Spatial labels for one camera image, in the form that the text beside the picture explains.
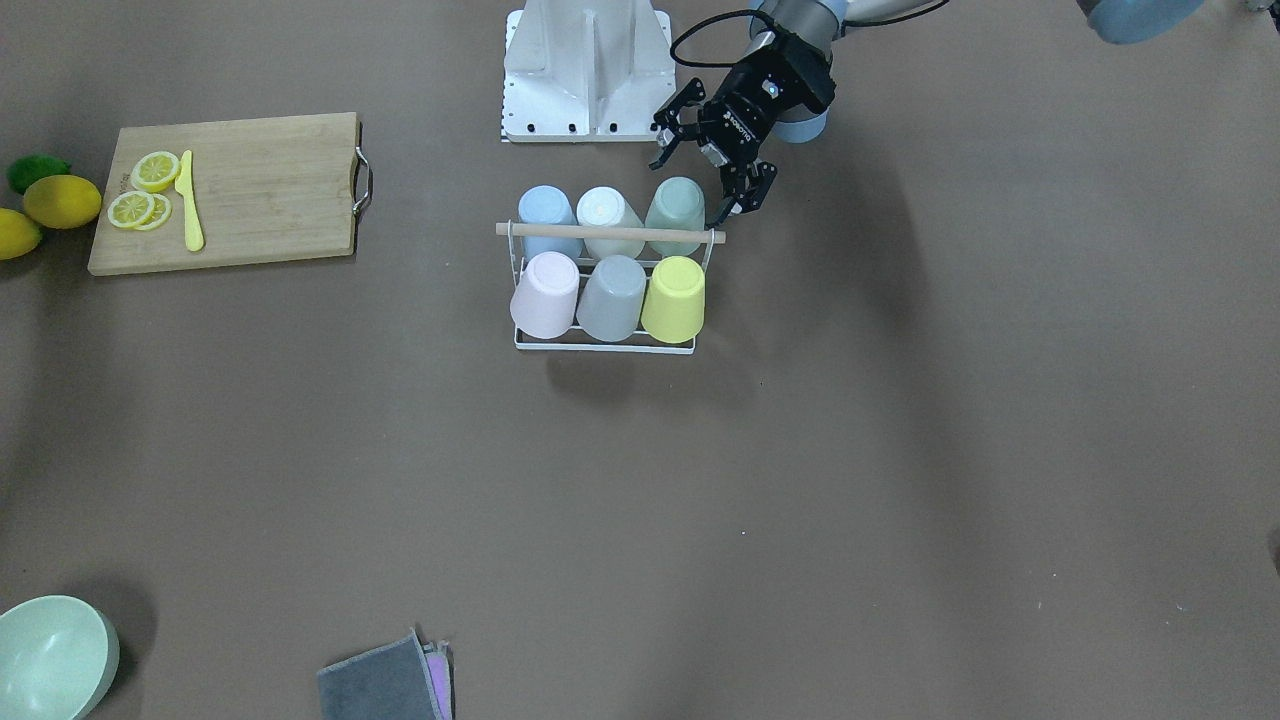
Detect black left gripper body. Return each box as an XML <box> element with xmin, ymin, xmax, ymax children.
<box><xmin>700</xmin><ymin>29</ymin><xmax>836</xmax><ymax>167</ymax></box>

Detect green plastic cup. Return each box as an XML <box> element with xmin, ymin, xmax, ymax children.
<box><xmin>644</xmin><ymin>176</ymin><xmax>707</xmax><ymax>232</ymax></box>

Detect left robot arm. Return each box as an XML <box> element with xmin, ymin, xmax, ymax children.
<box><xmin>650</xmin><ymin>1</ymin><xmax>945</xmax><ymax>229</ymax></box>

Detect white plastic cup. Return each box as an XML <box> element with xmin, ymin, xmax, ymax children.
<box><xmin>576</xmin><ymin>186</ymin><xmax>645</xmax><ymax>260</ymax></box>

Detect yellow plastic cup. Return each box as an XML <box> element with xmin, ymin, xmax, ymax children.
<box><xmin>640</xmin><ymin>256</ymin><xmax>705</xmax><ymax>345</ymax></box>

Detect blue plastic cup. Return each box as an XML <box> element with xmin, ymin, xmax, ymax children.
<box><xmin>517</xmin><ymin>184</ymin><xmax>584</xmax><ymax>259</ymax></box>

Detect grey plastic cup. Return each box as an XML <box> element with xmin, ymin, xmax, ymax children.
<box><xmin>576</xmin><ymin>255</ymin><xmax>646</xmax><ymax>343</ymax></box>

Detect bamboo cutting board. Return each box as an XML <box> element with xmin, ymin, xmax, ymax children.
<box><xmin>88</xmin><ymin>111</ymin><xmax>372</xmax><ymax>277</ymax></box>

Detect yellow plastic knife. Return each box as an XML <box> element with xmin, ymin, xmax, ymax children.
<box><xmin>175</xmin><ymin>149</ymin><xmax>205</xmax><ymax>252</ymax></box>

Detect lemon slice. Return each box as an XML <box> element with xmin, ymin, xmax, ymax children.
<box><xmin>133</xmin><ymin>193</ymin><xmax>173</xmax><ymax>231</ymax></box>
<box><xmin>106</xmin><ymin>190</ymin><xmax>157</xmax><ymax>231</ymax></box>
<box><xmin>128</xmin><ymin>151</ymin><xmax>180</xmax><ymax>193</ymax></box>

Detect lemon slice lower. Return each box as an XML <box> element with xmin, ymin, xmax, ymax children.
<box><xmin>128</xmin><ymin>151</ymin><xmax>180</xmax><ymax>193</ymax></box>

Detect grey folded cloth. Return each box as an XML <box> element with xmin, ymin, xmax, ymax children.
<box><xmin>316</xmin><ymin>632</ymin><xmax>454</xmax><ymax>719</ymax></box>

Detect whole yellow lemon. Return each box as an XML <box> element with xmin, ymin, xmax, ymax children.
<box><xmin>23</xmin><ymin>174</ymin><xmax>102</xmax><ymax>231</ymax></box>
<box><xmin>0</xmin><ymin>208</ymin><xmax>44</xmax><ymax>261</ymax></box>

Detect green lime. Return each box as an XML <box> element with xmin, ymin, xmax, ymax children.
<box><xmin>5</xmin><ymin>152</ymin><xmax>70</xmax><ymax>195</ymax></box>

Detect green bowl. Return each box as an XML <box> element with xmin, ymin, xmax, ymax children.
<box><xmin>1</xmin><ymin>594</ymin><xmax>120</xmax><ymax>719</ymax></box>

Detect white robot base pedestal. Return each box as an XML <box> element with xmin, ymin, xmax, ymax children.
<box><xmin>500</xmin><ymin>1</ymin><xmax>676</xmax><ymax>143</ymax></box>

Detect white wire cup rack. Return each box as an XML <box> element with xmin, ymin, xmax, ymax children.
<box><xmin>503</xmin><ymin>219</ymin><xmax>719</xmax><ymax>356</ymax></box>

